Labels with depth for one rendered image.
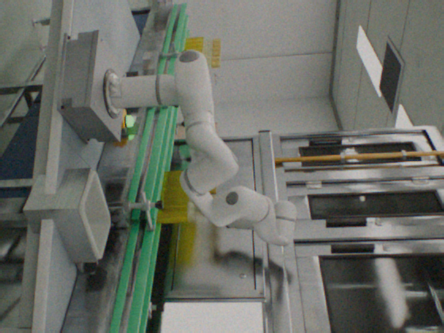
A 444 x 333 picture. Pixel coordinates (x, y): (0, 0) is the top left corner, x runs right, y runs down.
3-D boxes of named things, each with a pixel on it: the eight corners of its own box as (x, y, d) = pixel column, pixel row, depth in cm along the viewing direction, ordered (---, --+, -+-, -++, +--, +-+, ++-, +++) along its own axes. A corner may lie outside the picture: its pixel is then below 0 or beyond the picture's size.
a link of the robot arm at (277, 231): (245, 193, 141) (279, 207, 157) (238, 235, 139) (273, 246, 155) (270, 193, 135) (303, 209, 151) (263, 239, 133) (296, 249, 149)
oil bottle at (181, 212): (136, 224, 170) (197, 223, 166) (134, 213, 166) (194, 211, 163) (139, 213, 174) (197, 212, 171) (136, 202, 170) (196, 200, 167)
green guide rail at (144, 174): (127, 204, 155) (151, 204, 154) (126, 202, 155) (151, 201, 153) (174, 5, 286) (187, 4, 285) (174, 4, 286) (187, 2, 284)
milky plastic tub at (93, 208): (73, 263, 141) (101, 263, 139) (50, 208, 126) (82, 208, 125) (86, 221, 154) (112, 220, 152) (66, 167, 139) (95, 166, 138)
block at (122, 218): (108, 229, 157) (128, 229, 156) (101, 208, 151) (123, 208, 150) (110, 222, 160) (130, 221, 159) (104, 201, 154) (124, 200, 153)
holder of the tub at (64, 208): (76, 274, 144) (101, 273, 143) (49, 208, 127) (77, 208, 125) (88, 233, 157) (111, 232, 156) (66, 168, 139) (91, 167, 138)
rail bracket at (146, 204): (130, 232, 157) (167, 231, 156) (120, 195, 147) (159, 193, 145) (131, 226, 160) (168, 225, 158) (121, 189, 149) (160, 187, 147)
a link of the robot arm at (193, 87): (185, 146, 136) (175, 104, 123) (181, 90, 151) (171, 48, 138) (219, 140, 135) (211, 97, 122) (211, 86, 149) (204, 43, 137)
